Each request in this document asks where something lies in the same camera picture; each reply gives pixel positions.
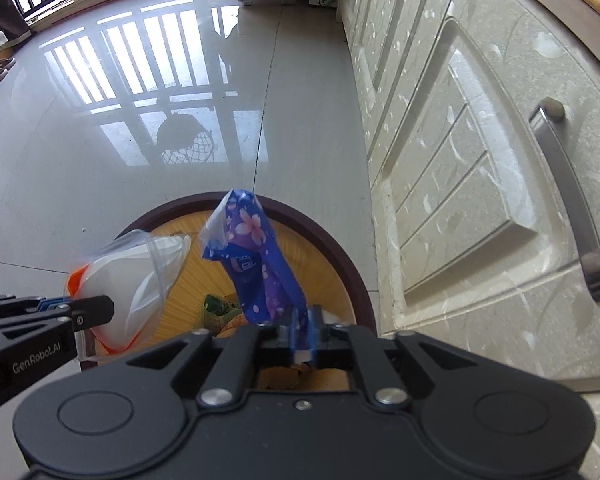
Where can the green white paper wrapper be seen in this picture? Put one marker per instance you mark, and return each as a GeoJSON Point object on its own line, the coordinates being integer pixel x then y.
{"type": "Point", "coordinates": [220, 310]}

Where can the cream embossed cabinet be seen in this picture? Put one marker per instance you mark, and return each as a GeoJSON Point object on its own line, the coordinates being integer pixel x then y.
{"type": "Point", "coordinates": [455, 110]}

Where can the blue floral plastic wrapper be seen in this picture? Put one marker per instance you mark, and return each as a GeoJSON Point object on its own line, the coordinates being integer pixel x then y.
{"type": "Point", "coordinates": [260, 250]}

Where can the clear plastic cup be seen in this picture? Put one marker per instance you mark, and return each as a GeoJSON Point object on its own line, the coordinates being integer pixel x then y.
{"type": "Point", "coordinates": [130, 285]}

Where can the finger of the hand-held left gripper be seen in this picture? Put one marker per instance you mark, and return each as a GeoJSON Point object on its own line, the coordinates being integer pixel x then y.
{"type": "Point", "coordinates": [95, 310]}
{"type": "Point", "coordinates": [55, 303]}

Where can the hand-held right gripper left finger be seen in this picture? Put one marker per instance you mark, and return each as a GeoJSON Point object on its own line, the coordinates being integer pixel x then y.
{"type": "Point", "coordinates": [275, 335]}

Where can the yellow bin with brown rim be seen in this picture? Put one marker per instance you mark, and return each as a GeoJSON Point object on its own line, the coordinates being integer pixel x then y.
{"type": "Point", "coordinates": [325, 270]}

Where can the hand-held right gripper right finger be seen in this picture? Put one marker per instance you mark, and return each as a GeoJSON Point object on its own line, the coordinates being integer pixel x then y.
{"type": "Point", "coordinates": [330, 340]}

